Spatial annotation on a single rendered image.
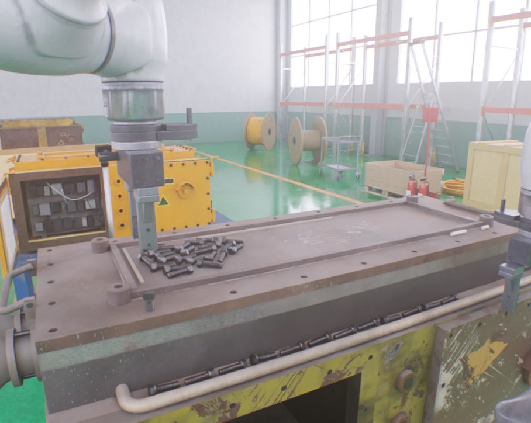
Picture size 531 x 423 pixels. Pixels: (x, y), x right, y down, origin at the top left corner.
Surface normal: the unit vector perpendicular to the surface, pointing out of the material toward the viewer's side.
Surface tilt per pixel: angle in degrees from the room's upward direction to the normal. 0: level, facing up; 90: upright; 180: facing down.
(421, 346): 90
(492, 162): 90
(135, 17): 82
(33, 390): 0
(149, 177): 90
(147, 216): 120
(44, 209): 90
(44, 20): 115
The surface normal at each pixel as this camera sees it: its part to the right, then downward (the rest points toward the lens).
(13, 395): 0.00, -0.97
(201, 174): 0.47, 0.23
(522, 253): -0.87, 0.13
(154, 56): 0.80, 0.22
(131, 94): 0.19, 0.26
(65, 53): 0.58, 0.80
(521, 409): -0.26, -0.94
